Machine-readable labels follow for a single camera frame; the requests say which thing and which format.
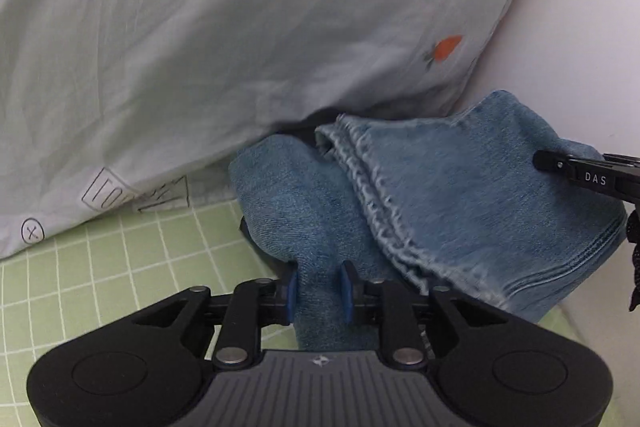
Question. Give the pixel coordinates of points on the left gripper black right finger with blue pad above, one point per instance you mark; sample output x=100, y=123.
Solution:
x=413, y=329

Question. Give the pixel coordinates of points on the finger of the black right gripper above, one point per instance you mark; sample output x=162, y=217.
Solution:
x=613, y=175

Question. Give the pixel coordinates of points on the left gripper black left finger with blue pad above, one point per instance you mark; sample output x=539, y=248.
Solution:
x=231, y=324

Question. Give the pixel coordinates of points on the blue denim jeans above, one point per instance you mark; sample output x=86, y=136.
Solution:
x=455, y=200

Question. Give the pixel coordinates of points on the green grid mat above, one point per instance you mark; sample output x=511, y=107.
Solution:
x=106, y=269

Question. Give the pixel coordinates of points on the grey carrot print bedsheet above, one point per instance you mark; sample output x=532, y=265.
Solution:
x=106, y=101

